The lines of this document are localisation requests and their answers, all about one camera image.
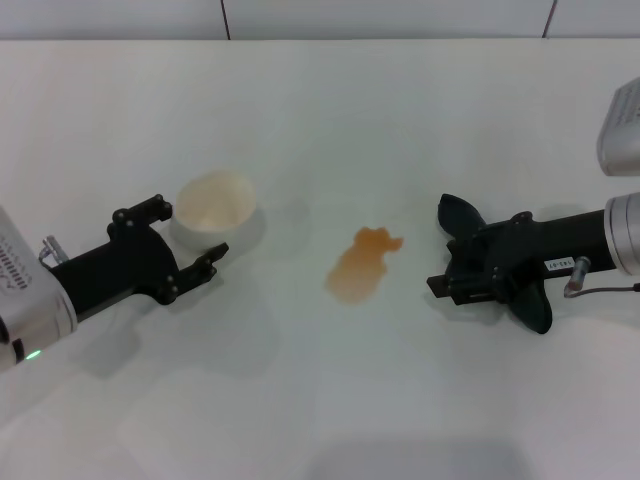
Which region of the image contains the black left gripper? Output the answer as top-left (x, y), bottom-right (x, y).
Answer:
top-left (49, 193), bottom-right (231, 324)

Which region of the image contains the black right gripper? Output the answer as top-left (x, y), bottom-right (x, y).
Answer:
top-left (425, 209), bottom-right (609, 307)

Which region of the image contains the dark blue rag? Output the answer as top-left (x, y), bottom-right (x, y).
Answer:
top-left (437, 193), bottom-right (554, 336)

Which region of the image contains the brown water stain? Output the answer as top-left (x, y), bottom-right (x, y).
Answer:
top-left (324, 225), bottom-right (405, 307)

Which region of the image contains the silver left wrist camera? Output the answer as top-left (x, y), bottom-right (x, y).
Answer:
top-left (0, 206), bottom-right (69, 321)

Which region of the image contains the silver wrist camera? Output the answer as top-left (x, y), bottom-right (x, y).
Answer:
top-left (595, 76), bottom-right (640, 178)
top-left (0, 206), bottom-right (69, 321)

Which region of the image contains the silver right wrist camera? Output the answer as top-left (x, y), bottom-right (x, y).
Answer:
top-left (595, 76), bottom-right (640, 178)

